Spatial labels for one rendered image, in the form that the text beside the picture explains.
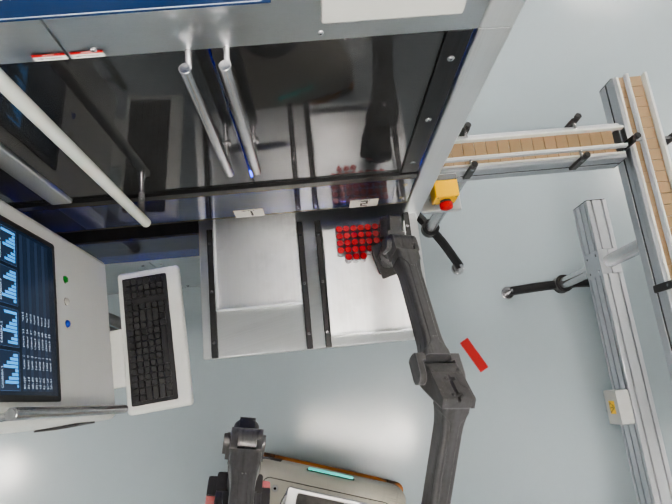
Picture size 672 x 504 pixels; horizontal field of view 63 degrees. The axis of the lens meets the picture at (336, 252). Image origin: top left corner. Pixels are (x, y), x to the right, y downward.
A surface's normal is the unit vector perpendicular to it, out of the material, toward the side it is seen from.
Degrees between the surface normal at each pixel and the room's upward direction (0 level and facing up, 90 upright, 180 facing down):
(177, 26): 90
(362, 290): 0
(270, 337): 0
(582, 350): 0
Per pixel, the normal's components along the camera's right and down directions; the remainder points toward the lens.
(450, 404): 0.26, 0.19
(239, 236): 0.02, -0.25
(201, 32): 0.10, 0.96
